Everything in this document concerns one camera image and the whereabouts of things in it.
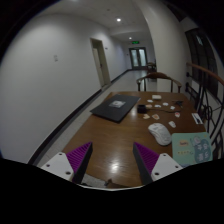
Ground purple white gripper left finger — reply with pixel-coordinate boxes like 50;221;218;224
42;142;93;184

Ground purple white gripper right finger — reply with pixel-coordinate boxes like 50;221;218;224
133;142;182;185

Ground white computer mouse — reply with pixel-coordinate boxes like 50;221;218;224
148;123;171;146

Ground teal patterned mouse pad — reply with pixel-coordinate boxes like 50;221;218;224
172;132;213;167

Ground small black box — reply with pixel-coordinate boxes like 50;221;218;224
137;105;147;113

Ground black white card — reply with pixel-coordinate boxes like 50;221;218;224
192;113;203;124

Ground white small box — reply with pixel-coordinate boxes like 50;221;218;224
152;95;162;100

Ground black laptop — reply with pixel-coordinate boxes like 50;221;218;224
91;94;140;123

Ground wooden armchair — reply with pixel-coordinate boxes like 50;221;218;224
136;71;183;94

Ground glass double door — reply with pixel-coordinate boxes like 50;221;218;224
129;48;147;70

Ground wooden stair handrail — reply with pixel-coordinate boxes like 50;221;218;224
186;62;224;86

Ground side wooden door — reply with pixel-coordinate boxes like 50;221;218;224
90;38;111;87

